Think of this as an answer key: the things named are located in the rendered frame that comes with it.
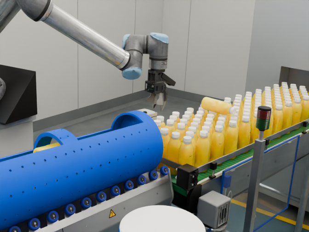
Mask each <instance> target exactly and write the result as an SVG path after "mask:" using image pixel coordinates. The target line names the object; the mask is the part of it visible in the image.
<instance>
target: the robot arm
mask: <svg viewBox="0 0 309 232"><path fill-rule="evenodd" d="M20 10H22V11H23V12H24V13H25V14H26V15H27V16H28V17H29V18H30V19H32V20H34V21H35V22H39V21H42V22H44V23H46V24H47V25H49V26H51V27H52V28H54V29H55V30H57V31H58V32H60V33H62V34H63V35H65V36H67V37H68V38H70V39H72V40H73V41H75V42H76V43H78V44H80V45H81V46H83V47H84V48H86V49H88V50H89V51H91V52H92V53H94V54H96V55H98V56H99V57H101V58H102V59H104V60H105V61H107V62H109V63H110V64H112V65H113V66H115V67H116V68H118V69H119V70H121V71H122V73H121V74H122V76H123V77H124V78H125V79H128V80H135V79H137V78H139V77H140V76H141V73H142V62H143V54H149V67H150V68H151V69H150V70H148V80H147V81H145V91H147V92H149V93H151V95H150V96H149V97H148V98H147V102H152V106H153V108H154V107H155V106H156V103H157V105H161V111H162V110H163V109H164V107H165V104H166V101H167V96H168V91H167V86H166V84H167V85H169V86H175V84H176V82H175V81H174V80H173V79H171V78H170V77H168V76H167V75H166V74H164V73H163V72H165V69H166V68H167V58H168V44H169V37H168V36H167V35H166V34H161V33H150V35H133V34H126V35H124V37H123V41H122V48H120V47H119V46H117V45H116V44H114V43H113V42H111V41H110V40H108V39H107V38H105V37H104V36H102V35H101V34H99V33H98V32H96V31H95V30H93V29H92V28H90V27H89V26H87V25H86V24H84V23H83V22H81V21H80V20H78V19H77V18H75V17H74V16H72V15H71V14H69V13H68V12H66V11H65V10H63V9H62V8H60V7H58V6H57V5H55V4H54V3H53V2H52V0H0V33H1V32H2V31H3V29H4V28H5V27H6V26H7V25H8V24H9V22H10V21H11V20H12V19H13V18H14V17H15V16H16V14H17V13H18V12H19V11H20ZM146 83H147V88H146ZM5 91H6V84H5V82H4V81H3V80H2V79H1V78H0V100H1V99H2V97H3V96H4V93H5ZM158 94H159V99H158V100H157V96H158Z"/></svg>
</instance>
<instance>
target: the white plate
mask: <svg viewBox="0 0 309 232"><path fill-rule="evenodd" d="M120 232H206V230H205V227H204V225H203V223H202V222H201V221H200V220H199V219H198V218H197V217H196V216H195V215H193V214H192V213H190V212H188V211H186V210H183V209H180V208H176V207H172V206H164V205H153V206H146V207H141V208H138V209H136V210H133V211H132V212H130V213H128V214H127V215H126V216H125V217H124V218H123V219H122V220H121V222H120Z"/></svg>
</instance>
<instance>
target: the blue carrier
mask: <svg viewBox="0 0 309 232"><path fill-rule="evenodd" d="M52 138H54V139H55V140H56V141H57V142H58V143H59V144H60V146H56V147H52V148H49V149H46V150H42V151H38V152H34V153H33V151H34V149H35V148H38V147H42V146H45V145H50V143H51V140H52ZM162 155H163V140H162V136H161V133H160V130H159V128H158V126H157V124H156V123H155V122H154V120H153V119H152V118H151V117H150V116H149V115H147V114H146V113H144V112H142V111H138V110H134V111H129V112H126V113H122V114H120V115H118V116H117V117H116V118H115V119H114V121H113V123H112V126H111V128H109V129H105V130H102V131H98V132H95V133H91V134H87V135H83V136H80V137H75V136H74V135H73V134H72V133H71V132H69V131H68V130H65V129H56V130H52V131H48V132H44V133H41V134H40V135H39V136H38V137H37V139H36V141H35V143H34V148H33V149H32V150H29V151H24V152H20V153H17V154H13V155H10V156H6V157H2V158H0V231H1V230H3V229H6V228H8V227H11V226H13V225H16V224H18V223H21V222H23V221H26V220H29V219H31V218H33V217H36V216H39V215H41V214H43V213H46V212H48V211H51V210H54V209H56V208H59V207H61V206H64V205H66V204H68V203H71V202H74V201H76V200H79V199H81V198H84V197H86V196H89V195H91V194H94V193H96V192H98V191H101V190H104V189H106V188H109V187H111V186H114V185H116V184H119V183H121V182H124V181H126V180H129V179H132V178H134V177H137V176H139V175H142V174H144V173H146V172H149V171H151V170H153V169H155V168H156V167H157V166H158V165H159V163H160V161H161V159H162ZM34 187H35V188H34Z"/></svg>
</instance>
